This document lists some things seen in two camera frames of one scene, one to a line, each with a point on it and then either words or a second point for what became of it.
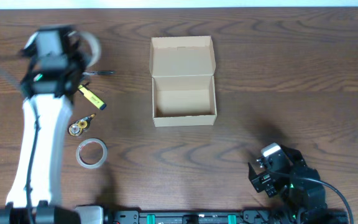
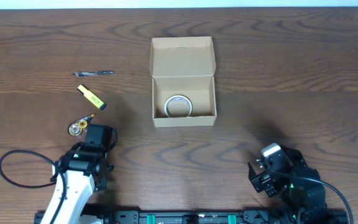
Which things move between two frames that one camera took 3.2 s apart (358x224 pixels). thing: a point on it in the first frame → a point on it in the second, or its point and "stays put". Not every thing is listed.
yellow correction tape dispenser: x=76 y=128 stays put
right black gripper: x=262 y=181 stays put
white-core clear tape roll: x=96 y=47 → x=178 y=106
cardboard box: x=184 y=83 stays put
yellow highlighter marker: x=92 y=97 stays put
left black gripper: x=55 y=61 → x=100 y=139
